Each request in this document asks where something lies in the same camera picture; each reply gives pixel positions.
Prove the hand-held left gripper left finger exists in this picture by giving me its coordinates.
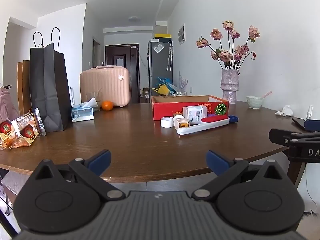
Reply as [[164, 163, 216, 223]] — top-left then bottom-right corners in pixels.
[[34, 149, 126, 201]]

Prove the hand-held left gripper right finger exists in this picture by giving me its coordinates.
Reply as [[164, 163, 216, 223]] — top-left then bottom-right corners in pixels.
[[191, 150, 288, 201]]

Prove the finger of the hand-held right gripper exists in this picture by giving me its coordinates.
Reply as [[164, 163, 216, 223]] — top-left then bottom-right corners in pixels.
[[269, 128, 320, 146], [304, 119, 320, 132]]

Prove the white tray with red pad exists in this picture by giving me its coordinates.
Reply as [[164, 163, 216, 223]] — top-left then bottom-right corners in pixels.
[[176, 115, 230, 136]]

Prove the small yellow white box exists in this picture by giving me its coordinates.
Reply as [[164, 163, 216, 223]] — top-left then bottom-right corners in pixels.
[[173, 115, 191, 131]]

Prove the white pill bottle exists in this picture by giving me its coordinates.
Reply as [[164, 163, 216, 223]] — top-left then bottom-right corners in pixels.
[[182, 106, 208, 125]]

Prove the white round lid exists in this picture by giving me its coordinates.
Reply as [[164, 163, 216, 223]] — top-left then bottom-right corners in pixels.
[[160, 116, 174, 128]]

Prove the red cardboard box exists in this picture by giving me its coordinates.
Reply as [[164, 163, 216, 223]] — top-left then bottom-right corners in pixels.
[[151, 95, 230, 121]]

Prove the black phone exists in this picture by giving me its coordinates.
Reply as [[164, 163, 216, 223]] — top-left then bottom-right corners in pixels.
[[292, 117, 307, 131]]

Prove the wooden table leg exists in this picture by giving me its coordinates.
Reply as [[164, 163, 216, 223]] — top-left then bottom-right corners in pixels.
[[287, 160, 307, 190]]

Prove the crumpled white tissue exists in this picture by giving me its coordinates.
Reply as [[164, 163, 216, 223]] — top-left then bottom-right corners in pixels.
[[275, 105, 294, 117]]

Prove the pale green bowl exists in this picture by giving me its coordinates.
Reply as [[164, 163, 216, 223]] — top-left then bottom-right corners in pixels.
[[246, 95, 265, 110]]

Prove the blue tissue box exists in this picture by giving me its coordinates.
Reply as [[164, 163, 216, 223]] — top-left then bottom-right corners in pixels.
[[71, 97, 98, 123]]

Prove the orange fruit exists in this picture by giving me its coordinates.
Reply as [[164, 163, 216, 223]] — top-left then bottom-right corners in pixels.
[[101, 100, 114, 112]]

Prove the clear glass cup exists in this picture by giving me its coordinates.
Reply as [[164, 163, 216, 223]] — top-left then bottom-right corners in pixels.
[[86, 91, 103, 112]]

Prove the purple textured vase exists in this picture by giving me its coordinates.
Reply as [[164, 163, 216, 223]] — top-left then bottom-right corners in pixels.
[[220, 68, 241, 105]]

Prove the silver snack packet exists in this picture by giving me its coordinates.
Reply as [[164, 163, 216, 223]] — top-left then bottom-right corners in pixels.
[[32, 108, 47, 136]]

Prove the pink suitcase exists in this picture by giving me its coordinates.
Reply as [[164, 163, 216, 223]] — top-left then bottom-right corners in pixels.
[[79, 65, 131, 108]]

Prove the orange snack packet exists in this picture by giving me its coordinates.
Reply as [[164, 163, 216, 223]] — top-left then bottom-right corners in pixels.
[[0, 118, 22, 151], [11, 112, 41, 146]]

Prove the black paper bag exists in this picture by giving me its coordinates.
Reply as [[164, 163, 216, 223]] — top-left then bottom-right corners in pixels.
[[29, 27, 73, 133]]

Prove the white plastic rack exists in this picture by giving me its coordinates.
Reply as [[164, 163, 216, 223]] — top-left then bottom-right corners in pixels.
[[174, 71, 188, 96]]

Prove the blue yellow hangers pile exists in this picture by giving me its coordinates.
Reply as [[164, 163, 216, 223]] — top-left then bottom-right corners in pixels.
[[153, 76, 176, 96]]

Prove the grey chair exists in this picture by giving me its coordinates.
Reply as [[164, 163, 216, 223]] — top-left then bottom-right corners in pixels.
[[0, 171, 21, 230]]

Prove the brown paper bag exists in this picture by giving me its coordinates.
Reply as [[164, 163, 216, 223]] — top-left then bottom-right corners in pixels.
[[17, 60, 32, 117]]

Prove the interior doorway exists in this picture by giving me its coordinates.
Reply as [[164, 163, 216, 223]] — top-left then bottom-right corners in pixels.
[[93, 38, 101, 68]]

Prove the dark brown entrance door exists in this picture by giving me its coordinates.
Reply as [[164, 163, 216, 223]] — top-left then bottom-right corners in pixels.
[[105, 43, 140, 104]]

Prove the pink jacket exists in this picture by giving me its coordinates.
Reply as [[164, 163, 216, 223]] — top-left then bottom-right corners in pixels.
[[0, 86, 20, 125]]

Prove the grey refrigerator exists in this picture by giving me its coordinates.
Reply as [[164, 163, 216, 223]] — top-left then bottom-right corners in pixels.
[[147, 39, 174, 96]]

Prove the clear folded umbrella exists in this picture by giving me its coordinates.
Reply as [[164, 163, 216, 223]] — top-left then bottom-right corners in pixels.
[[166, 40, 174, 71]]

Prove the beige box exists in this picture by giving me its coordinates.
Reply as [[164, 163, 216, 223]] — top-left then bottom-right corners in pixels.
[[155, 20, 169, 34]]

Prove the white wall panel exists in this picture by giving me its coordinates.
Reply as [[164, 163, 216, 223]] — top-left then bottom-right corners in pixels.
[[178, 23, 187, 46]]

